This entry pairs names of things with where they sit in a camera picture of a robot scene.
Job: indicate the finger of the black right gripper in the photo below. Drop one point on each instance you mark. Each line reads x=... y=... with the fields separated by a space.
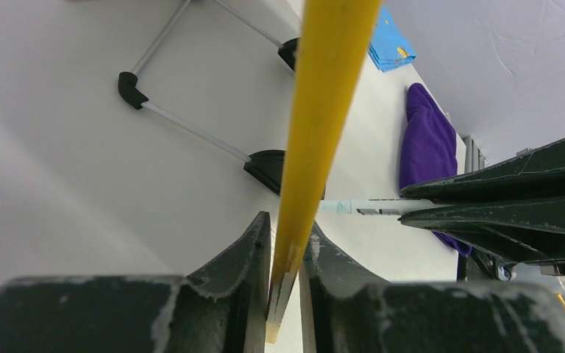
x=523 y=231
x=537 y=174

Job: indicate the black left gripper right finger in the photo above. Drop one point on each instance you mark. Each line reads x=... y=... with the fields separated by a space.
x=336 y=299

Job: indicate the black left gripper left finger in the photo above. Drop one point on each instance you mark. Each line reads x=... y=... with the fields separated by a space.
x=225 y=300

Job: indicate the green whiteboard marker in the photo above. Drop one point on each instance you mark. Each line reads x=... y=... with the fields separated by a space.
x=377 y=206

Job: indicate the yellow-framed whiteboard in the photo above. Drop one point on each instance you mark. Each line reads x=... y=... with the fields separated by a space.
x=334 y=40

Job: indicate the purple folded cloth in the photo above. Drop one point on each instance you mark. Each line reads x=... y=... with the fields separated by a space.
x=429 y=142

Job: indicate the blue space-print cloth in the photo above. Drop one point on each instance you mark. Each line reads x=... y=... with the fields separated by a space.
x=388 y=48

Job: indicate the whiteboard wire stand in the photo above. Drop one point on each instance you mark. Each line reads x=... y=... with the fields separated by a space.
x=210 y=68

